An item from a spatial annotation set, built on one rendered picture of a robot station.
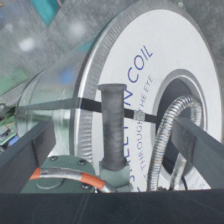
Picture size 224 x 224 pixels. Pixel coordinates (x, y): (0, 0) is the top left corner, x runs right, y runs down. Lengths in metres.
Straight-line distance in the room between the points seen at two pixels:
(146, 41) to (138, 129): 0.33
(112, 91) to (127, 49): 0.37
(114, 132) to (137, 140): 0.35
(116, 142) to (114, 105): 0.06
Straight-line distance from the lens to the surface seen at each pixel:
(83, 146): 0.44
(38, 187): 0.28
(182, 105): 0.27
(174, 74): 0.79
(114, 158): 0.25
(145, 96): 0.60
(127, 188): 0.29
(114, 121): 0.22
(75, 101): 0.44
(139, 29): 0.65
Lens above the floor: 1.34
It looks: 29 degrees down
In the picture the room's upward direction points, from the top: 135 degrees counter-clockwise
